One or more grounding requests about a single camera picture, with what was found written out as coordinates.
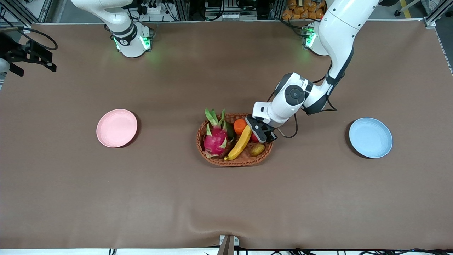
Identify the brown table cloth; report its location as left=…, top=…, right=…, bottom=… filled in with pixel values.
left=0, top=21, right=453, bottom=250

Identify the pink dragon fruit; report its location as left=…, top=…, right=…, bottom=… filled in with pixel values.
left=203, top=108, right=229, bottom=159

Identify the yellow banana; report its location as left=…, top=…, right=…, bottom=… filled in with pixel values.
left=224, top=124, right=253, bottom=161

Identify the pile of orange round items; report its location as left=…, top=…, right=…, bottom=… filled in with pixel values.
left=282, top=0, right=328, bottom=21

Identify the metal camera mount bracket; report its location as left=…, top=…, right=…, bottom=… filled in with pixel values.
left=219, top=235, right=240, bottom=255

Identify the pink plate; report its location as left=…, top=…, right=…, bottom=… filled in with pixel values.
left=96, top=109, right=138, bottom=148

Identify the blue plate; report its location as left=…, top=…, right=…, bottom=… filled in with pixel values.
left=349, top=117, right=393, bottom=159

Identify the white power strip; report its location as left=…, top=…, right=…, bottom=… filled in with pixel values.
left=140, top=3, right=167, bottom=15

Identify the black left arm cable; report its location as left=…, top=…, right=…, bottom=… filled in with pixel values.
left=272, top=73, right=337, bottom=139

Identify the brown wicker basket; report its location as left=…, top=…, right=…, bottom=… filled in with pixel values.
left=196, top=113, right=274, bottom=167

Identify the aluminium frame post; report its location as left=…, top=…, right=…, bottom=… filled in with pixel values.
left=423, top=0, right=453, bottom=29
left=0, top=0, right=53, bottom=29

